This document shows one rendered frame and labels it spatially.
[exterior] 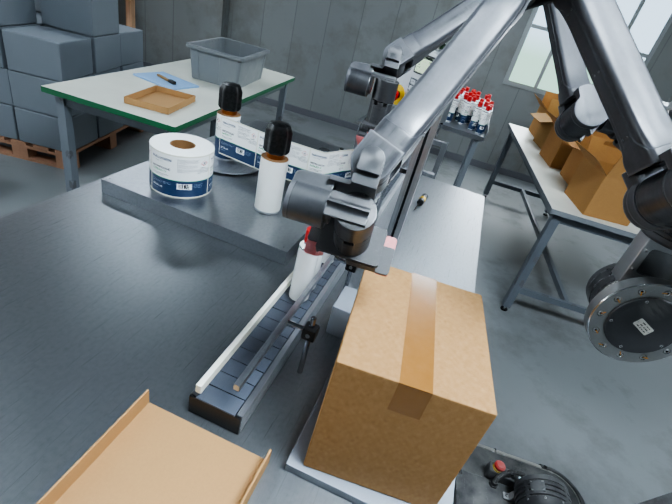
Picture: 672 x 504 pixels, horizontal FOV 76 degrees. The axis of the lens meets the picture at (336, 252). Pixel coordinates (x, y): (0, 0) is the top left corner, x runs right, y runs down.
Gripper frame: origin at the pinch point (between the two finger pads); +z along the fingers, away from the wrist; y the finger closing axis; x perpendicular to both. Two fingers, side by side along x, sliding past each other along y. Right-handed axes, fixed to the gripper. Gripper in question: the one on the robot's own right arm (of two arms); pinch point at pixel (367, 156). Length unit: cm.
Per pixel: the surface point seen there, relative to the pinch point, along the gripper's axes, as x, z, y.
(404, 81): 2.4, -16.2, -28.6
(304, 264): -5.5, 21.0, 26.7
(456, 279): 38, 38, -18
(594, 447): 138, 122, -49
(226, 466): -4, 38, 69
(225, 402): -8, 33, 60
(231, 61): -119, 20, -174
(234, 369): -10, 33, 52
